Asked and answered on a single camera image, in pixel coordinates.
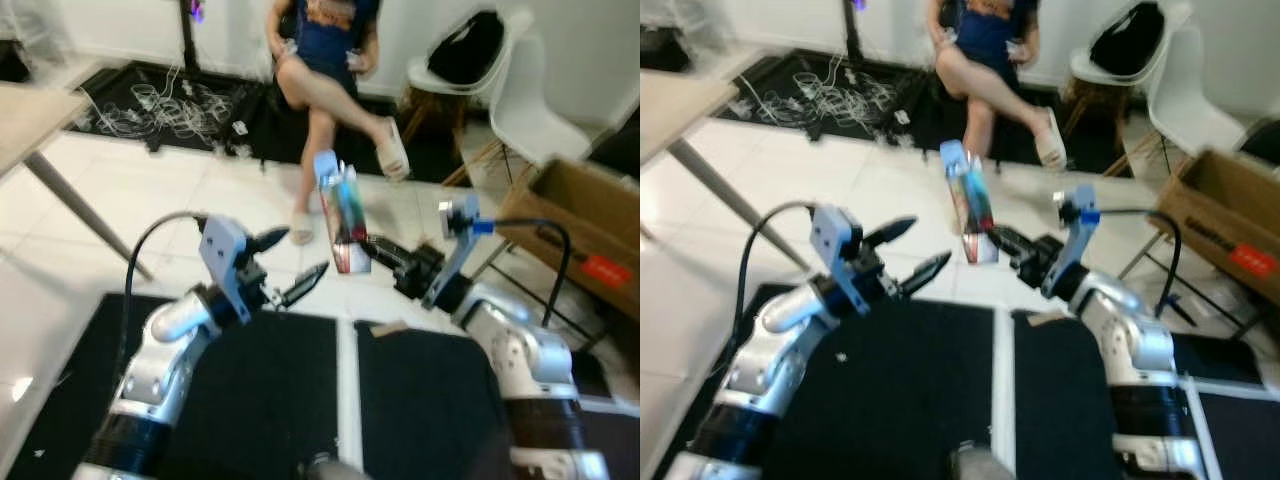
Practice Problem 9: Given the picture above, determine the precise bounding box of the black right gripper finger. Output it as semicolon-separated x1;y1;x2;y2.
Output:
988;225;1023;265
358;236;402;273

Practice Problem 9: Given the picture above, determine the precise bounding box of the black floor mat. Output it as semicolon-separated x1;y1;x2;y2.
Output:
1168;334;1280;480
355;320;613;480
655;283;997;480
1012;310;1136;480
5;292;342;480

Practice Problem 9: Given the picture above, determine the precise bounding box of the black rug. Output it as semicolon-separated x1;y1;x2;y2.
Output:
715;50;1136;179
72;60;506;189

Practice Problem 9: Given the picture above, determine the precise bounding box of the black metal box stand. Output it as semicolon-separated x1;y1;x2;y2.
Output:
468;235;606;349
1118;225;1263;343

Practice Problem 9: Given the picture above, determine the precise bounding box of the brown cardboard box red label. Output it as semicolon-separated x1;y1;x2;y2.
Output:
496;157;641;323
1150;147;1280;307

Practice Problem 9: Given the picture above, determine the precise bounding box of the white chair with wooden legs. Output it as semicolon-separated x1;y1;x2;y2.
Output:
440;35;631;191
403;8;533;146
1103;25;1251;181
1066;0;1193;126

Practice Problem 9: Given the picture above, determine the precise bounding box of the seated person in blue shirt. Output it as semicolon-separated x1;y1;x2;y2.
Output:
925;0;1070;173
265;0;412;247

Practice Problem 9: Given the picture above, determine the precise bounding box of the black tripod stand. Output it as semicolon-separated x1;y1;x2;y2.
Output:
843;0;869;63
176;0;204;73

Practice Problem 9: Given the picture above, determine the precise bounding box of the black bag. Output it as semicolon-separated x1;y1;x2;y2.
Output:
427;10;507;87
1087;2;1167;80

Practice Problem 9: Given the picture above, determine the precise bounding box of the light wooden table grey leg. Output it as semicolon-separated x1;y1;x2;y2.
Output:
640;72;813;273
0;82;157;283

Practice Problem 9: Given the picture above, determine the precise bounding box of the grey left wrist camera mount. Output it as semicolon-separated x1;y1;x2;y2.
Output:
198;215;253;323
810;205;866;316

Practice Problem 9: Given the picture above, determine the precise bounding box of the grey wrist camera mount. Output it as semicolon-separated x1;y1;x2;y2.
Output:
198;215;253;323
437;195;496;309
810;205;866;316
1050;184;1103;299

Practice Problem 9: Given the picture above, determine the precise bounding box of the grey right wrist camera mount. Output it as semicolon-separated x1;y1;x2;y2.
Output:
437;195;496;309
1050;184;1103;299

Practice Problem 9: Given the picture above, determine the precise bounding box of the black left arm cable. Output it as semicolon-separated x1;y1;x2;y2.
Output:
118;211;211;393
732;200;817;353

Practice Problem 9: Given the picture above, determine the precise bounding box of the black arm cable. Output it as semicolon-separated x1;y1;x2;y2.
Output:
492;218;574;331
118;211;211;393
732;200;817;353
1097;207;1184;319

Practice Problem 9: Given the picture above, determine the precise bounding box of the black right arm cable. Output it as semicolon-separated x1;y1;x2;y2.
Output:
492;218;574;331
1097;207;1184;319

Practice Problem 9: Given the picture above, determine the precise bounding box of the tangle of white cables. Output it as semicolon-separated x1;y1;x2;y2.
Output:
738;62;906;136
85;78;256;153

